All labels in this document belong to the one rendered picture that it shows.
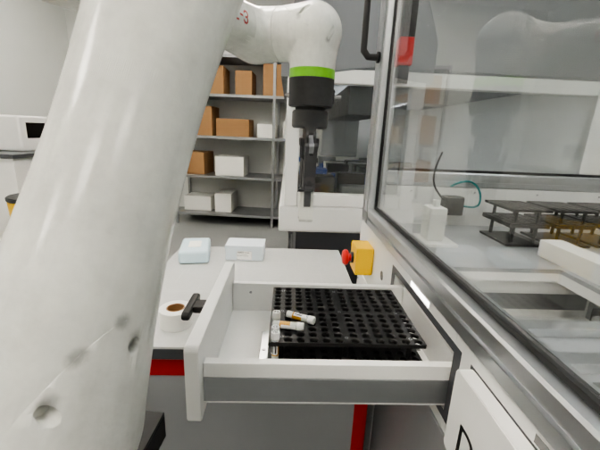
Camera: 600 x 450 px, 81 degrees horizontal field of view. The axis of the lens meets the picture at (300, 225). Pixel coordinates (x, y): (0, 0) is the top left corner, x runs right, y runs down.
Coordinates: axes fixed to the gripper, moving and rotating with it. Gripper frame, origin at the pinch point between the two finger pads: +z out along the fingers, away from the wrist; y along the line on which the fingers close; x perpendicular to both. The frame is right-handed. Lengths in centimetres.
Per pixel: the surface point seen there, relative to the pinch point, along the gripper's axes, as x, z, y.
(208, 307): 16.4, 9.6, -29.0
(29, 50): 277, -88, 367
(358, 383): -4.2, 15.4, -38.2
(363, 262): -15.6, 15.0, 3.6
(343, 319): -4.1, 12.3, -27.6
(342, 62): -16, -39, 54
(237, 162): 50, 25, 355
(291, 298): 3.7, 12.4, -20.6
